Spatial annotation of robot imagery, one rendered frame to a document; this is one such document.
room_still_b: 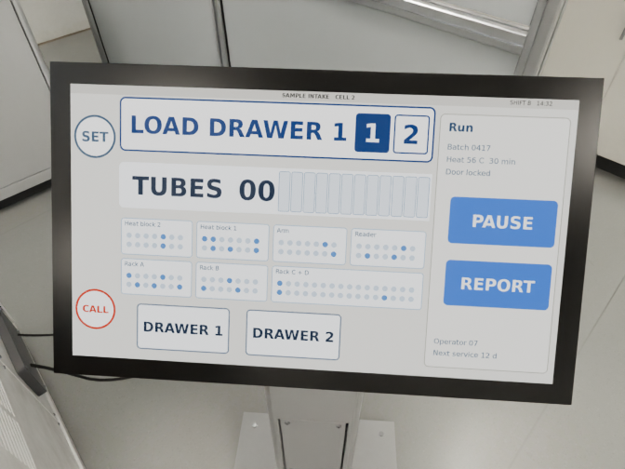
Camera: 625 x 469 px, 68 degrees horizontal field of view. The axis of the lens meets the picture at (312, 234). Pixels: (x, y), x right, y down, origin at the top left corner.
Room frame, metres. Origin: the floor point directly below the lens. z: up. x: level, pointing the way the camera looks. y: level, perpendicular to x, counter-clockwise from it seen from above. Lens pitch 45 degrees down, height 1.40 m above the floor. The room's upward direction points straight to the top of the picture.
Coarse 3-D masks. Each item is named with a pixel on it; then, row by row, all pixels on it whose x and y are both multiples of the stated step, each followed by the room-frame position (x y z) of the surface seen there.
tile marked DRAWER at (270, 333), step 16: (256, 320) 0.26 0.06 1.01; (272, 320) 0.26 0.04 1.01; (288, 320) 0.26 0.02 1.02; (304, 320) 0.26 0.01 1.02; (320, 320) 0.26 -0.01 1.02; (336, 320) 0.26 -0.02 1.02; (256, 336) 0.25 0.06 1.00; (272, 336) 0.25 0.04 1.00; (288, 336) 0.25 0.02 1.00; (304, 336) 0.25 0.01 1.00; (320, 336) 0.25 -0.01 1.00; (336, 336) 0.25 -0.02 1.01; (256, 352) 0.24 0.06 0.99; (272, 352) 0.24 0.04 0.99; (288, 352) 0.24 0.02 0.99; (304, 352) 0.24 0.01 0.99; (320, 352) 0.24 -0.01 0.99; (336, 352) 0.24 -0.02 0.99
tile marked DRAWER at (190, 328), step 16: (144, 304) 0.27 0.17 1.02; (160, 304) 0.27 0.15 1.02; (176, 304) 0.27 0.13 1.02; (144, 320) 0.26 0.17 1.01; (160, 320) 0.26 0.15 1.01; (176, 320) 0.26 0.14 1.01; (192, 320) 0.26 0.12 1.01; (208, 320) 0.26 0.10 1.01; (224, 320) 0.26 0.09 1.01; (144, 336) 0.25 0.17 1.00; (160, 336) 0.25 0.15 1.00; (176, 336) 0.25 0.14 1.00; (192, 336) 0.25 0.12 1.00; (208, 336) 0.25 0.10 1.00; (224, 336) 0.25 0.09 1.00; (192, 352) 0.24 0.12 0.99; (208, 352) 0.24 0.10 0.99; (224, 352) 0.24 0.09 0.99
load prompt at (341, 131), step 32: (128, 96) 0.40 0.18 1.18; (128, 128) 0.38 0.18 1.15; (160, 128) 0.38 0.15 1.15; (192, 128) 0.38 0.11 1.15; (224, 128) 0.38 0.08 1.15; (256, 128) 0.38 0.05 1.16; (288, 128) 0.38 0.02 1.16; (320, 128) 0.38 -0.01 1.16; (352, 128) 0.37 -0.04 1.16; (384, 128) 0.37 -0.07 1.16; (416, 128) 0.37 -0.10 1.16; (384, 160) 0.35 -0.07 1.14; (416, 160) 0.35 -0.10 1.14
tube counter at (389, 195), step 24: (240, 168) 0.36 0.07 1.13; (264, 168) 0.35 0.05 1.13; (288, 168) 0.35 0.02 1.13; (240, 192) 0.34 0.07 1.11; (264, 192) 0.34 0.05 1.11; (288, 192) 0.34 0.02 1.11; (312, 192) 0.34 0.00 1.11; (336, 192) 0.34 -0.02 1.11; (360, 192) 0.34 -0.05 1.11; (384, 192) 0.34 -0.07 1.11; (408, 192) 0.33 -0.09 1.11; (336, 216) 0.32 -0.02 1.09; (360, 216) 0.32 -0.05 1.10; (384, 216) 0.32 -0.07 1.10; (408, 216) 0.32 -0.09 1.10
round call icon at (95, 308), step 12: (84, 288) 0.29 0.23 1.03; (96, 288) 0.28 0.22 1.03; (108, 288) 0.28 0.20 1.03; (84, 300) 0.28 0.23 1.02; (96, 300) 0.28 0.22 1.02; (108, 300) 0.28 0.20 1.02; (84, 312) 0.27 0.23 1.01; (96, 312) 0.27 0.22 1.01; (108, 312) 0.27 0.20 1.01; (84, 324) 0.26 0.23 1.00; (96, 324) 0.26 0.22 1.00; (108, 324) 0.26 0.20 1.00
